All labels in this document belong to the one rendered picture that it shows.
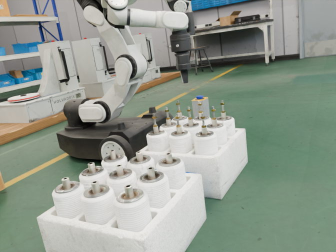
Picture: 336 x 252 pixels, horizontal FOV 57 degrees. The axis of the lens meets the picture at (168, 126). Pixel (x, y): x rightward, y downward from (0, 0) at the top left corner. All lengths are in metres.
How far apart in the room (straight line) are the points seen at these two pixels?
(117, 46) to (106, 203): 1.08
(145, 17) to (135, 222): 0.82
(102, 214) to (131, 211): 0.11
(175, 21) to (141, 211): 0.79
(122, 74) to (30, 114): 1.63
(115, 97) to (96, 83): 2.15
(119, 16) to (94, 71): 2.71
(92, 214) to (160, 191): 0.20
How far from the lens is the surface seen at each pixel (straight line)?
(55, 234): 1.04
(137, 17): 1.33
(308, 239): 1.10
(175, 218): 0.96
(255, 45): 6.43
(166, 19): 1.33
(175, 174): 1.02
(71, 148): 2.00
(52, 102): 3.38
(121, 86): 1.78
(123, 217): 0.86
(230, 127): 1.48
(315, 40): 6.29
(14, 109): 3.32
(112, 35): 1.80
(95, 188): 0.93
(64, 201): 0.99
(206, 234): 1.12
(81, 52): 4.10
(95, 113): 1.93
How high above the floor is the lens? 0.64
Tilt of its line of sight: 15 degrees down
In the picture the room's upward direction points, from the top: 8 degrees counter-clockwise
